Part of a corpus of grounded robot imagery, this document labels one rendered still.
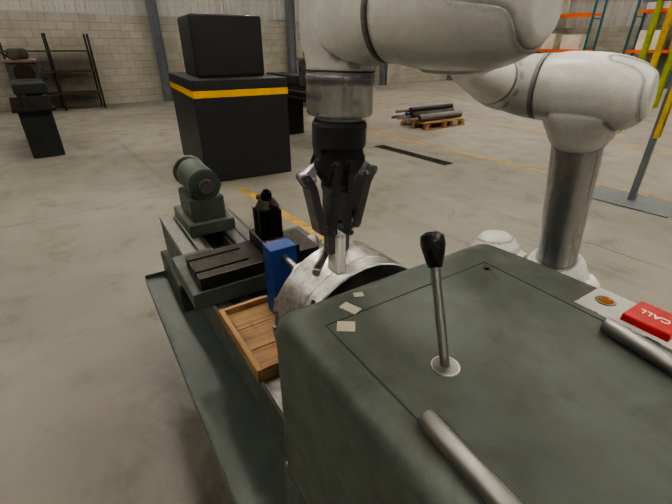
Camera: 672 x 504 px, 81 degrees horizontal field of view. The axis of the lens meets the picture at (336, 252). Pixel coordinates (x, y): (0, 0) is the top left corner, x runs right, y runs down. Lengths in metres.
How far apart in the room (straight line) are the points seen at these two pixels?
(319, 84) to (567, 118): 0.56
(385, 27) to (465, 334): 0.39
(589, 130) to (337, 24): 0.60
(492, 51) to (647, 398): 0.42
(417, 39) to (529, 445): 0.41
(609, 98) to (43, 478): 2.32
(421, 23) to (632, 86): 0.56
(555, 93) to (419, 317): 0.54
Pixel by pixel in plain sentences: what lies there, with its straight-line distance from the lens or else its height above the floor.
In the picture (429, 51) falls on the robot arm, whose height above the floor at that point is 1.60.
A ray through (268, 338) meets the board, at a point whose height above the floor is 0.88.
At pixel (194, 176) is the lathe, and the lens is 1.77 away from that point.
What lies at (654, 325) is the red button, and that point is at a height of 1.27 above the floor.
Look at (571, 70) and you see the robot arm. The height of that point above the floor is 1.57.
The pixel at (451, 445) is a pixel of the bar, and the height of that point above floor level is 1.28.
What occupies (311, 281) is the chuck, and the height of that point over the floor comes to 1.21.
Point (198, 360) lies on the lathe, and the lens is 1.65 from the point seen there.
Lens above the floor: 1.61
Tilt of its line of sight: 28 degrees down
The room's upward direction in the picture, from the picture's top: straight up
